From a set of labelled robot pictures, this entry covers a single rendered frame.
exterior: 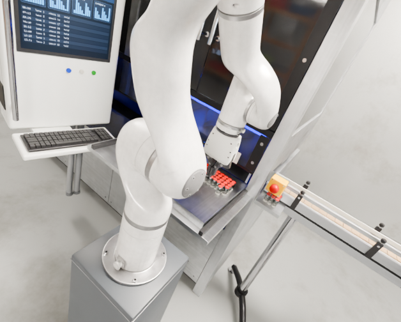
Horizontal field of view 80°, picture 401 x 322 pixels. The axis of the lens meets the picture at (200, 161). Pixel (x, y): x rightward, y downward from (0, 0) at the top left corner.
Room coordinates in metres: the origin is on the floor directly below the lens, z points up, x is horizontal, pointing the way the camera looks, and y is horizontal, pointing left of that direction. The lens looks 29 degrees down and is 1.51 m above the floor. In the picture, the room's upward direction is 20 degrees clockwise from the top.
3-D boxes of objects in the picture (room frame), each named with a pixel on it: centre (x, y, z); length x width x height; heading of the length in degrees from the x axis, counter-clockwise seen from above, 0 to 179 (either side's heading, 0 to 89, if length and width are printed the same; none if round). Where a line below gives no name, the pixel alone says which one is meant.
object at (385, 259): (0.97, -0.69, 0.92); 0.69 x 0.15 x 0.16; 65
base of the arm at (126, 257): (0.47, 0.09, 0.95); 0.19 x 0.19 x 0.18
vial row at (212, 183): (0.93, -0.08, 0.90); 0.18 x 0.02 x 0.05; 65
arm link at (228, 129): (0.69, -0.05, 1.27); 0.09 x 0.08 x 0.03; 65
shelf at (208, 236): (0.97, 0.09, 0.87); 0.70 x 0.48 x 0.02; 65
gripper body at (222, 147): (0.69, -0.05, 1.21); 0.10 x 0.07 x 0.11; 65
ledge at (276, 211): (0.99, -0.40, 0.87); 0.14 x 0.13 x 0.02; 155
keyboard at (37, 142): (0.99, 0.65, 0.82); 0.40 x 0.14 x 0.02; 144
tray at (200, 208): (0.85, -0.04, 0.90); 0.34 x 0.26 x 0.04; 155
